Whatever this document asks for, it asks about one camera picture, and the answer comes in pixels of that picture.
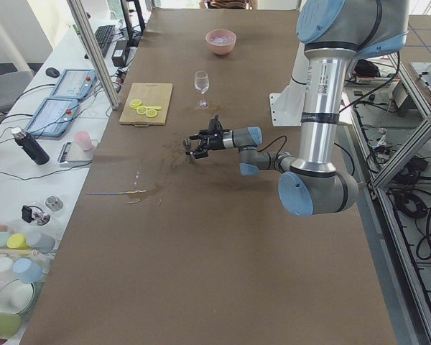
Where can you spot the lemon slice middle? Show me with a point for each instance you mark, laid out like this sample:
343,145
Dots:
141,110

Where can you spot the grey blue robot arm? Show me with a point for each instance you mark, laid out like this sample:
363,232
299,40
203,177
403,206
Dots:
333,33

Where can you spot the pink cup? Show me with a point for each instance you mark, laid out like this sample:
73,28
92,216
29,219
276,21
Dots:
83,140

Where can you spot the clear wine glass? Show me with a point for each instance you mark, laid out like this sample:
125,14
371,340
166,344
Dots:
201,83

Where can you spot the lemon slice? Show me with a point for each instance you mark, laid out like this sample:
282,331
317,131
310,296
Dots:
151,113
135,103
141,110

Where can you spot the white kitchen scale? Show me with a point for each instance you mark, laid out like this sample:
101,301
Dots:
71,154

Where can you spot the black computer mouse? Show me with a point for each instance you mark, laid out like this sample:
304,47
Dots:
52,72

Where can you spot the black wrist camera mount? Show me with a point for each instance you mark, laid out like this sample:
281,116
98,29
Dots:
216,127

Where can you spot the blue teach pendant near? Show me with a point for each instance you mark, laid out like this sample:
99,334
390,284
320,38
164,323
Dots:
53,117

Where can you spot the lemon slice far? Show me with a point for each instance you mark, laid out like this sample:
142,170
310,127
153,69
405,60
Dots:
151,113

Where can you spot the clear ice cubes pile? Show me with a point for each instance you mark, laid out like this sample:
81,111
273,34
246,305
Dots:
221,41

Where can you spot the bamboo cutting board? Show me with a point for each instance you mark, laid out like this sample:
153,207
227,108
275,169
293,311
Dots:
151,94

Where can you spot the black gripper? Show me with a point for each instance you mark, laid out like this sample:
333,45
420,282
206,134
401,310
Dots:
216,141

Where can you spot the steel double jigger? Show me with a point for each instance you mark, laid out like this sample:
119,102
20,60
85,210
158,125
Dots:
187,145

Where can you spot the pink bowl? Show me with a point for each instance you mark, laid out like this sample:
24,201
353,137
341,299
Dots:
220,50

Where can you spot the aluminium frame post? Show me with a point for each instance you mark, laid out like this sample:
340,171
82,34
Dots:
93,51

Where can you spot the black keyboard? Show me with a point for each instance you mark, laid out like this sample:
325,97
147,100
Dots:
103,36

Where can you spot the lemon slice near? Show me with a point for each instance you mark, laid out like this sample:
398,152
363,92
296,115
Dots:
135,103

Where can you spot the white green rimmed plate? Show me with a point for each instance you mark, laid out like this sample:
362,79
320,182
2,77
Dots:
16,297

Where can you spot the blue teach pendant far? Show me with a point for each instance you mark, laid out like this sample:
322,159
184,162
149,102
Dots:
74,83

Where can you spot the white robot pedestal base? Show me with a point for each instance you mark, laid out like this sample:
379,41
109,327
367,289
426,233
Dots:
286,109

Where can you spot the black water bottle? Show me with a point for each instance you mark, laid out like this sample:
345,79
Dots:
30,145

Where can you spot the blue teach pendant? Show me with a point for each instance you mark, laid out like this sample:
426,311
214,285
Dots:
74,83
53,117

